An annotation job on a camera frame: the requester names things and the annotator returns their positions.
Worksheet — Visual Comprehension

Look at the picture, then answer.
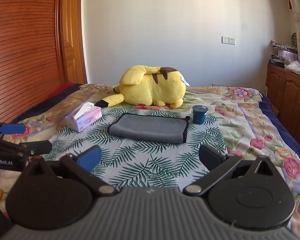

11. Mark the red pillow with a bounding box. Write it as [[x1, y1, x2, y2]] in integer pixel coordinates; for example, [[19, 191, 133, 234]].
[[46, 82, 74, 101]]

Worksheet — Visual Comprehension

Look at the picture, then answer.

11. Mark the floral bed blanket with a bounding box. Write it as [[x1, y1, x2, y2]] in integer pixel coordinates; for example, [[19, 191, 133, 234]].
[[4, 84, 300, 237]]

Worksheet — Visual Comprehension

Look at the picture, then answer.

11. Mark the yellow Pikachu plush toy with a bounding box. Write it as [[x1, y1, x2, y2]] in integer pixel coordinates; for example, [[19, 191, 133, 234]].
[[95, 65, 189, 109]]

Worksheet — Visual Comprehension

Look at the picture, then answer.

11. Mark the pink tissue box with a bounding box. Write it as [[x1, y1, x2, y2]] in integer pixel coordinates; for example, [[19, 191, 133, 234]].
[[65, 102, 102, 132]]

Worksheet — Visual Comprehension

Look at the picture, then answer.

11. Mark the purple and grey towel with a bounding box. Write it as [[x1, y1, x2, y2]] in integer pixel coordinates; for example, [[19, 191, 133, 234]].
[[107, 114, 189, 144]]

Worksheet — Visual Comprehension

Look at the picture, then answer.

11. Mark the white wall socket panel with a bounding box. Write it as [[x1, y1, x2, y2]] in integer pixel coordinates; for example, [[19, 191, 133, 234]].
[[222, 36, 236, 45]]

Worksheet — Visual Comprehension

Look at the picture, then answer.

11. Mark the pink storage box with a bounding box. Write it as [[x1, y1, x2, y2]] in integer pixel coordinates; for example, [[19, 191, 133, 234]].
[[277, 49, 298, 62]]

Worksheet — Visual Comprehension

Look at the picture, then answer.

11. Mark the folded floral cloth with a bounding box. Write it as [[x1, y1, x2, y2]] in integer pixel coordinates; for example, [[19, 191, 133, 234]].
[[285, 61, 300, 75]]

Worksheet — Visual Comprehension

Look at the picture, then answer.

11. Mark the palm leaf print cloth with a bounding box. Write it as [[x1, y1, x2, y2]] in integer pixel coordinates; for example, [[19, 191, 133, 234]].
[[43, 108, 226, 189]]

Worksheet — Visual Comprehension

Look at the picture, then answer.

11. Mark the wooden side cabinet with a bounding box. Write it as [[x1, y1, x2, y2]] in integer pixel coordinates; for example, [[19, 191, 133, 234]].
[[266, 64, 300, 146]]

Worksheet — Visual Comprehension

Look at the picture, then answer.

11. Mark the dark blue plastic cup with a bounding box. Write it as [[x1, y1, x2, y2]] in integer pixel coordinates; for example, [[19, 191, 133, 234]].
[[192, 105, 208, 125]]

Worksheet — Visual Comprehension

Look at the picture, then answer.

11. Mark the wooden door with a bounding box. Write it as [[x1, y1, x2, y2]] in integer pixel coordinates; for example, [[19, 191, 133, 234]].
[[59, 0, 87, 84]]

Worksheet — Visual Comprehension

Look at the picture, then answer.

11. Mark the wooden slatted headboard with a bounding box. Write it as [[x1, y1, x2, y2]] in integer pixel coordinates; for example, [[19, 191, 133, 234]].
[[0, 0, 65, 122]]

